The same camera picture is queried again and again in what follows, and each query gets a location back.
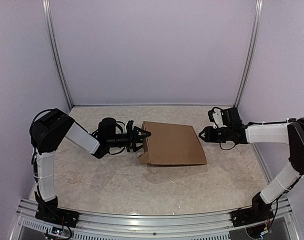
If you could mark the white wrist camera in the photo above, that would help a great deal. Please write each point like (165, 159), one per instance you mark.
(215, 116)
(129, 126)

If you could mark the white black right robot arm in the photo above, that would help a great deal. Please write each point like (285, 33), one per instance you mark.
(227, 126)

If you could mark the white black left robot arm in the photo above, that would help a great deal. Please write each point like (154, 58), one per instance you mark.
(51, 126)

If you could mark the aluminium frame post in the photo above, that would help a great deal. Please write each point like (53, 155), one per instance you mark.
(55, 53)
(250, 52)

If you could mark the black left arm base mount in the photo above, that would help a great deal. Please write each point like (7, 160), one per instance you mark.
(57, 216)

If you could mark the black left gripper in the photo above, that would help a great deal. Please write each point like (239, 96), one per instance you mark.
(133, 140)

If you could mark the right aluminium frame post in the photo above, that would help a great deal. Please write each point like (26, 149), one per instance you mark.
(250, 52)

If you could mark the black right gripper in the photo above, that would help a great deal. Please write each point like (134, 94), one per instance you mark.
(208, 137)

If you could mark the left aluminium frame post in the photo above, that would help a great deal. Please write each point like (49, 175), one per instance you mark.
(55, 53)

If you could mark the aluminium front rail frame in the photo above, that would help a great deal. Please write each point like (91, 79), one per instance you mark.
(102, 226)

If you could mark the small circuit board with LEDs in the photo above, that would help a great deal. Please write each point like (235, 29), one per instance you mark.
(57, 231)

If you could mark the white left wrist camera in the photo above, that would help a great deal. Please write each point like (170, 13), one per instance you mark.
(129, 126)

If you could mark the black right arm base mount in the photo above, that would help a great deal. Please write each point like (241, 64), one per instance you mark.
(259, 211)

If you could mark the brown cardboard box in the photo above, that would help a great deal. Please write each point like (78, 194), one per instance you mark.
(171, 145)

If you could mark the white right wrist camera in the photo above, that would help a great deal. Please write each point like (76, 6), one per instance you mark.
(215, 116)

